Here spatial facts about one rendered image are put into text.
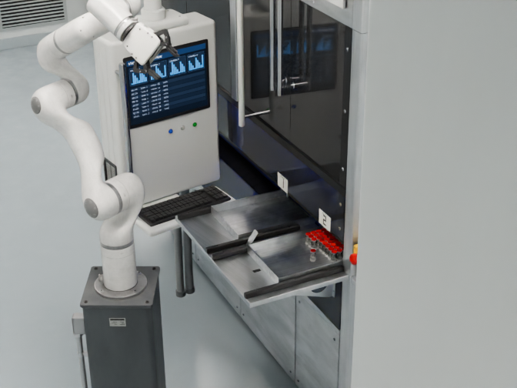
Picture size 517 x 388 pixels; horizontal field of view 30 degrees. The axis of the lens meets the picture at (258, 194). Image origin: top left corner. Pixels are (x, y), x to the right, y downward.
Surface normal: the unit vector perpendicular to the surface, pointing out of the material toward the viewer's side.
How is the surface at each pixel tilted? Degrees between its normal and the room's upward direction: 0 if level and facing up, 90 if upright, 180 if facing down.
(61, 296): 0
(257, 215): 0
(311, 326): 90
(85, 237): 0
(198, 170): 90
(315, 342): 90
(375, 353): 90
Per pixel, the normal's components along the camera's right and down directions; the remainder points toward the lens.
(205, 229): 0.00, -0.88
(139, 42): -0.29, 0.11
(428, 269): -0.90, 0.22
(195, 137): 0.58, 0.38
